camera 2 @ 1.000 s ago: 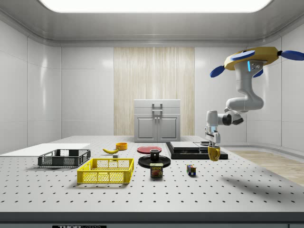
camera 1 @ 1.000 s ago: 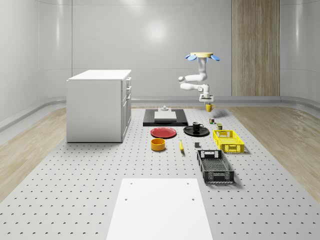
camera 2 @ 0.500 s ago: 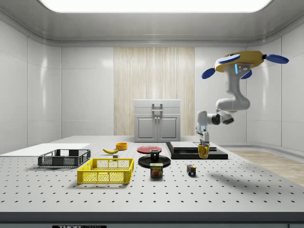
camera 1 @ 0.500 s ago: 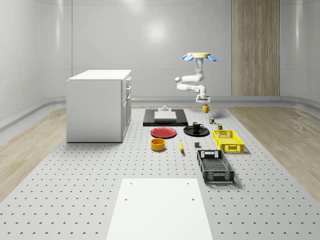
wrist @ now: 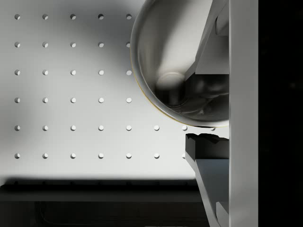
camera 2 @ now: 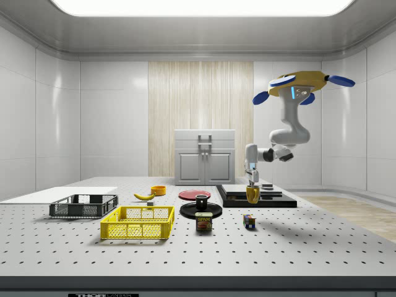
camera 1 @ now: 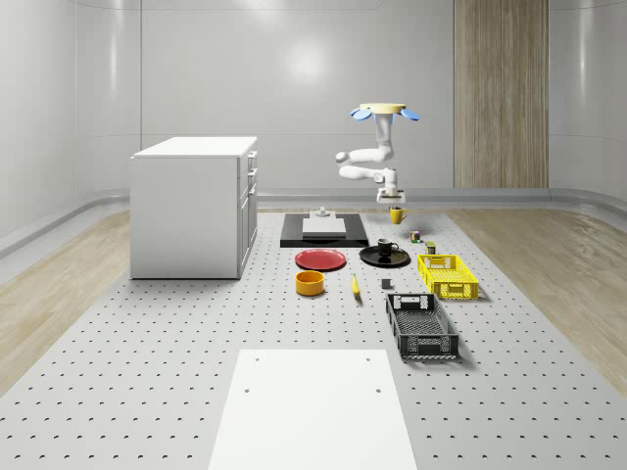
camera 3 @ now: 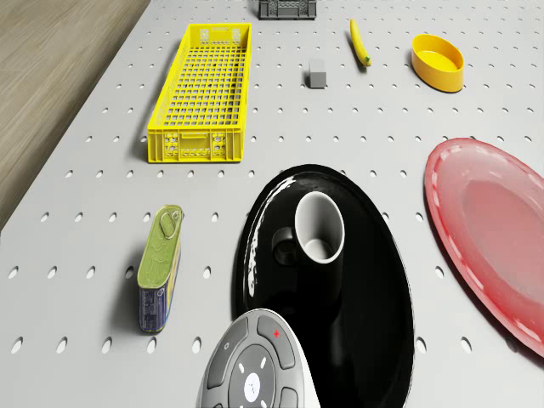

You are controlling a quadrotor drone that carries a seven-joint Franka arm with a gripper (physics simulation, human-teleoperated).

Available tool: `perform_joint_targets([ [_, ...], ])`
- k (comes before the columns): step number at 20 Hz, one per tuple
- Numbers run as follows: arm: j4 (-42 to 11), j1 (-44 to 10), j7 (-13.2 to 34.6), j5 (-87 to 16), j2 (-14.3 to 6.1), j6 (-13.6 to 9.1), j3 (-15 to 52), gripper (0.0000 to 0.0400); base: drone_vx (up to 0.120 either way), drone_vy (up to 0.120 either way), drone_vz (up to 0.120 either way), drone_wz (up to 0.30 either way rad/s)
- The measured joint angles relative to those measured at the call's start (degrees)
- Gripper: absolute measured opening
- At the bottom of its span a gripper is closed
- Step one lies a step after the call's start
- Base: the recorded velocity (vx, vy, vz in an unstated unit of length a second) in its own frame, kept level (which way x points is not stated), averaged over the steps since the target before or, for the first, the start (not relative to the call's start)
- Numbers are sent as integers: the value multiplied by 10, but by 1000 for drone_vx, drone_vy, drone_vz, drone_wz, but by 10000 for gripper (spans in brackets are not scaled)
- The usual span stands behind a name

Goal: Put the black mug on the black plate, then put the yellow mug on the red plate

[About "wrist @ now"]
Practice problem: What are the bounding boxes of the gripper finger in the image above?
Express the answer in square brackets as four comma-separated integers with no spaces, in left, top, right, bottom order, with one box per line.
[185,0,230,97]
[185,132,230,227]

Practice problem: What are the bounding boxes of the yellow bowl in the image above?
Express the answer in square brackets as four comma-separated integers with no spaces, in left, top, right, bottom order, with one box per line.
[129,0,230,129]

